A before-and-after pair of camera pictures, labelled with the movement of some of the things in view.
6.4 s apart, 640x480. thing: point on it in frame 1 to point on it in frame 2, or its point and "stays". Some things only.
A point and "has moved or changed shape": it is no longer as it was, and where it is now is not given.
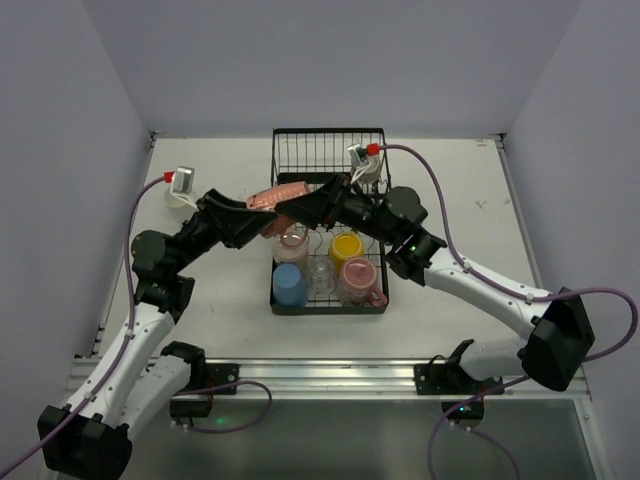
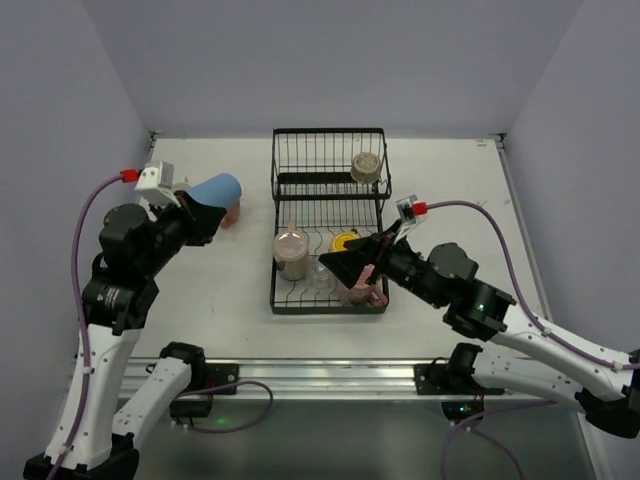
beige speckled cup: (372, 173) stays
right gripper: (337, 198) to (382, 254)
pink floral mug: (357, 283) stays
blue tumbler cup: (289, 286) to (221, 189)
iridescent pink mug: (292, 244) stays
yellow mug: (345, 246) stays
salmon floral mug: (266, 200) has moved or changed shape
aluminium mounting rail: (350, 378) stays
